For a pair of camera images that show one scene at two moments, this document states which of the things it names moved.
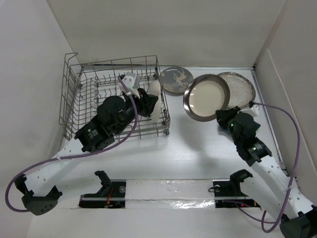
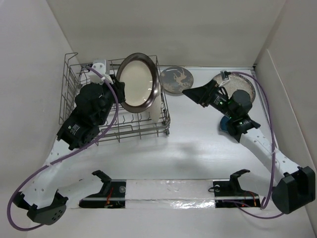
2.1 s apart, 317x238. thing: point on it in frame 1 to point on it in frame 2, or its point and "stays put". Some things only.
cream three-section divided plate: x=154 y=87 stays put
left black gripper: x=146 y=102 to x=119 y=87
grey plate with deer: x=174 y=80 stays put
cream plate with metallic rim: x=204 y=95 to x=140 y=75
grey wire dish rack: x=85 y=85 stays put
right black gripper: x=225 y=114 to x=201 y=94
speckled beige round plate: x=241 y=91 stays put
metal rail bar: x=168 y=198 stays put
